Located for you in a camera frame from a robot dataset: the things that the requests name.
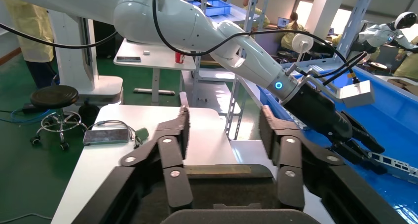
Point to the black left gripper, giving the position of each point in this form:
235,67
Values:
316,111

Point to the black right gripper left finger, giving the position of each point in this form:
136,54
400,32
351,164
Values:
174,183

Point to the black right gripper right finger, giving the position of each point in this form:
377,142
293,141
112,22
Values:
290,170

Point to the silver metal part square holes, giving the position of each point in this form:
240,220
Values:
395,163

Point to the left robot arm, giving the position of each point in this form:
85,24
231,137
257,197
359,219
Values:
163,16

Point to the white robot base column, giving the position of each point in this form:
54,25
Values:
68,52

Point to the blue plastic bin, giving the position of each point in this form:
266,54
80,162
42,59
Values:
392,118

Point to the white metal shelf rack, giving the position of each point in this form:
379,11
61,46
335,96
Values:
233,118

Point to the gray power bank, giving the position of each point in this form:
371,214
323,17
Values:
106,137

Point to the person in yellow coat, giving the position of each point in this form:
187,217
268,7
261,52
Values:
32,36
408,62

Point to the black round object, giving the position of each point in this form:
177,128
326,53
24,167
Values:
88,113

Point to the white humanoid robot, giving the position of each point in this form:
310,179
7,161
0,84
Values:
378,34

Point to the red cup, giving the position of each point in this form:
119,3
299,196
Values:
179,58

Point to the white desk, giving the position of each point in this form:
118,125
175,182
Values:
153,57

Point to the seated person in yellow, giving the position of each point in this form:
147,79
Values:
263,18
290,33

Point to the black phone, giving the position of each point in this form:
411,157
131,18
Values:
129,59

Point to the laptop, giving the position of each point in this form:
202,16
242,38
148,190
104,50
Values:
282,22

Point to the black round stool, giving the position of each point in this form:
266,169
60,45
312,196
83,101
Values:
54,96

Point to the black power adapter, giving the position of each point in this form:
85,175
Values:
30,108

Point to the small blue bin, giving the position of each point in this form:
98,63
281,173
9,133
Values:
217,7

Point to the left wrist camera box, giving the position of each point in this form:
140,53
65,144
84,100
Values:
357,95

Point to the left camera mount bracket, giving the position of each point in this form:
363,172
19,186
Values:
323,82

